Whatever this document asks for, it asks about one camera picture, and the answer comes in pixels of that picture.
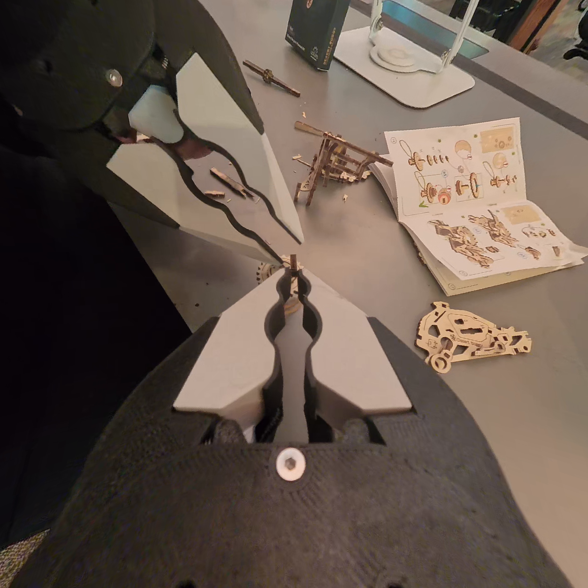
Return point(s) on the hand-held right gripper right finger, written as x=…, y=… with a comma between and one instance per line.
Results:
x=363, y=367

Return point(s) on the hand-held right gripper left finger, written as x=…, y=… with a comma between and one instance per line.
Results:
x=225, y=367

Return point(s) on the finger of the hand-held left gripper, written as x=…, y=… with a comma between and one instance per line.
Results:
x=220, y=105
x=147, y=183

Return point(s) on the small wooden gear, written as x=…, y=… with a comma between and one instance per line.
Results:
x=264, y=271

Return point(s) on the wooden hub disc part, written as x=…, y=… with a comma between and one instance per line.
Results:
x=294, y=262

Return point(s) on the dark green model box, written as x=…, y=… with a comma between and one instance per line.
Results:
x=317, y=32

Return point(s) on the partly built wooden model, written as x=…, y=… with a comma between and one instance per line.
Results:
x=358, y=150

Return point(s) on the person's left hand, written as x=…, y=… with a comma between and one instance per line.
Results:
x=197, y=149

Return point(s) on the dark wooden rod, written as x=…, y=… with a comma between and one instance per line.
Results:
x=271, y=78

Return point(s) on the short notched wooden strip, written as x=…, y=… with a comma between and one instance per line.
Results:
x=215, y=194

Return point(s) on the flat wooden car body panel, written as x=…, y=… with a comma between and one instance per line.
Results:
x=429, y=342

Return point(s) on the dark wooden strip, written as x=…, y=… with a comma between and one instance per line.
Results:
x=229, y=183

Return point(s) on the open instruction booklet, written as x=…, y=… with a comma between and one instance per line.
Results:
x=404, y=202

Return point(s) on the white document stand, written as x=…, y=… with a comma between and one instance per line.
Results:
x=413, y=87

